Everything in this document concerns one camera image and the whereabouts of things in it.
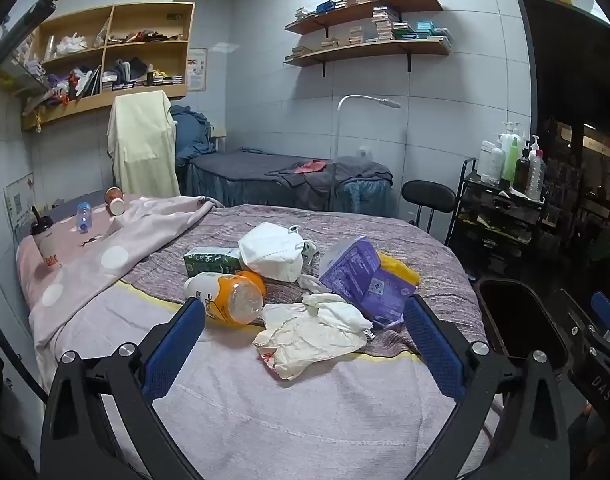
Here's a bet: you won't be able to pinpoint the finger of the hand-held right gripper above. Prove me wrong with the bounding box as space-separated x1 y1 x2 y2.
591 291 610 346
559 287 610 413

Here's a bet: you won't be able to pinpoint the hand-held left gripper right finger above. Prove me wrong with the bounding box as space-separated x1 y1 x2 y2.
400 292 570 480

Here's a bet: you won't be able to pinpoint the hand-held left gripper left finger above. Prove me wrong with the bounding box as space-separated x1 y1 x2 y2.
39 297 208 480

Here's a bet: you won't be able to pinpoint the orange and white plastic bottle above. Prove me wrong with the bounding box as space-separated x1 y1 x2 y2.
183 270 267 326

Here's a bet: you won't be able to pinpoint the yellow packet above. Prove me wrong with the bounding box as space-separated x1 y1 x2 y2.
377 251 421 286

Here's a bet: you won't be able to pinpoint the dark brown trash bin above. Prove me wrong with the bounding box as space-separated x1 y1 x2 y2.
474 277 570 368

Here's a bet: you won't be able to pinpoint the green milk carton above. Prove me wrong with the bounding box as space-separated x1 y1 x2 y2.
184 247 246 277

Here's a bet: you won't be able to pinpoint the purple packet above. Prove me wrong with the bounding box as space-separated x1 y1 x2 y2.
318 236 417 328

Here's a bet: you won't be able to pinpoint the white plastic bag orange print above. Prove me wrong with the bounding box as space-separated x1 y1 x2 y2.
252 302 368 380

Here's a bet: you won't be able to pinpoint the white face mask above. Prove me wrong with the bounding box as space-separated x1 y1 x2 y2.
237 222 306 283

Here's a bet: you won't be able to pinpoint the purple striped blanket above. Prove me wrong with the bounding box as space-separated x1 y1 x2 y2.
120 204 488 356

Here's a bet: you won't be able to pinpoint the pink dotted blanket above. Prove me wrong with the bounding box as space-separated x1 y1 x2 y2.
16 192 226 361

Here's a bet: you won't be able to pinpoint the light lilac bed sheet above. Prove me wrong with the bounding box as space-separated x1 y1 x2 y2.
32 280 500 480

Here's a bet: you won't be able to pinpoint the black trolley cart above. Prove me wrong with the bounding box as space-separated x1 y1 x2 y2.
446 157 550 276

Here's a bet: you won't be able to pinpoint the black stool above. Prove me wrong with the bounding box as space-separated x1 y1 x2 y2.
401 180 457 235

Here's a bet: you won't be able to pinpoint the clear bottle red cap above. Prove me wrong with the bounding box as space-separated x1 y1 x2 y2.
526 135 546 201

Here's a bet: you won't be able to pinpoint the drink cup with straw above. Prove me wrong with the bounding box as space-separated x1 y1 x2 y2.
30 206 61 268

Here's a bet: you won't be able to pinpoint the dark brown bottle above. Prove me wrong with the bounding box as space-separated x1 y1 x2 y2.
514 147 532 192

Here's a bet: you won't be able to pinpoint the green bottle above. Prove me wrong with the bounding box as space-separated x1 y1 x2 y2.
502 137 522 188

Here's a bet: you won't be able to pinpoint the massage bed grey cover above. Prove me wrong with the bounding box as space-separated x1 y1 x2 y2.
185 147 393 218

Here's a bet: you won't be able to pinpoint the cream cloth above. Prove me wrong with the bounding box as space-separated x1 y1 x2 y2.
108 91 182 198

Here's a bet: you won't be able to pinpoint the tall white pump bottle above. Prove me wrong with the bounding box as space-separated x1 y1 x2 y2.
500 121 524 148

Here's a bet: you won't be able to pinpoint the blue cloth pile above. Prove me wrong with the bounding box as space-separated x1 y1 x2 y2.
170 105 220 168

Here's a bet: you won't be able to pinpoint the white floor lamp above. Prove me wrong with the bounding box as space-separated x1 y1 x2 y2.
329 95 402 211

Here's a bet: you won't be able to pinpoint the row of small flat boxes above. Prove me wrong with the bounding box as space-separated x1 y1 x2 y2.
102 74 184 92

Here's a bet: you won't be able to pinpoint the dark clothes pile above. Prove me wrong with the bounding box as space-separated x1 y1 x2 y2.
109 57 148 82

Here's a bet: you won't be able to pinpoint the colourful clothes pile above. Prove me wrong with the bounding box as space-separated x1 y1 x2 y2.
42 65 103 106

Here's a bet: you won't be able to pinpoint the white cloth bundle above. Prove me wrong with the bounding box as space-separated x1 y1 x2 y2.
55 32 88 56

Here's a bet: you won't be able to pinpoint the wooden cubby shelf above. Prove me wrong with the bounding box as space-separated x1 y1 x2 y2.
21 1 196 132

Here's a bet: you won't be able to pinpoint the wall sign with code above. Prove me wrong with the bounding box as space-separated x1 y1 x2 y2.
4 172 36 231

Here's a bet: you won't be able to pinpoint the wall poster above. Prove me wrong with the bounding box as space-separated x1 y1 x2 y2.
187 47 208 93

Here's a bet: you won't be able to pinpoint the wooden wall shelf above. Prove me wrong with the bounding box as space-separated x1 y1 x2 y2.
285 0 444 36
284 37 452 78

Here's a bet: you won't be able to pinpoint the glass wall shelf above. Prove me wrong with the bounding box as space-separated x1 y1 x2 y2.
0 55 51 98

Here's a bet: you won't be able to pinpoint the pile of dark straps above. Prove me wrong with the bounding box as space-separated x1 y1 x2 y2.
108 30 181 43

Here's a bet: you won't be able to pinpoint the wall shelves with boxes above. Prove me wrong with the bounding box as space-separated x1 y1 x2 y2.
290 6 453 58

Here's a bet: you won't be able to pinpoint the black metal rail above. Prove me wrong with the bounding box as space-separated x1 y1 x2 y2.
0 0 86 76

